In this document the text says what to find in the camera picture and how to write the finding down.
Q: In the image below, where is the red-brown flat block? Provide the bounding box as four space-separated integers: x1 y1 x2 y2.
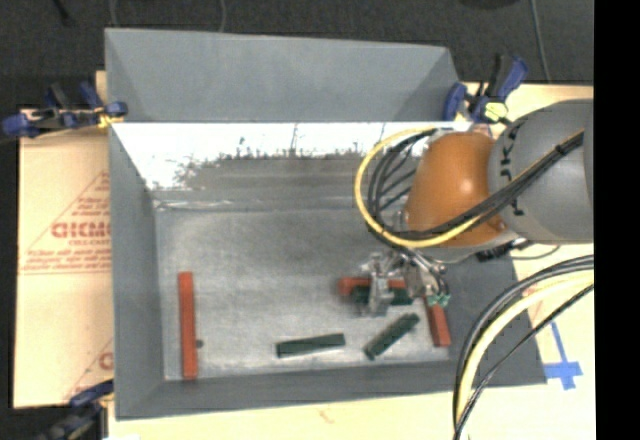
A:
337 275 409 300
176 271 200 381
423 296 453 349

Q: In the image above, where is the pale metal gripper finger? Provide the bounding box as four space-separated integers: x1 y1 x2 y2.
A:
359 253 398 285
357 280 397 317

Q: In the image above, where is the dark green flat block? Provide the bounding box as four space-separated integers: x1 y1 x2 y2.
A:
349 285 415 308
275 332 347 359
362 312 422 362

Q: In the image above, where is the black cylinder on white bracket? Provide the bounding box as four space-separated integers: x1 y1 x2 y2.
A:
474 238 530 263

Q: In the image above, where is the grey metal bin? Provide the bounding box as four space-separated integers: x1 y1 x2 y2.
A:
103 27 547 420

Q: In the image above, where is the brown cardboard board red print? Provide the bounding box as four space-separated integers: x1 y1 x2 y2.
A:
12 70 116 410

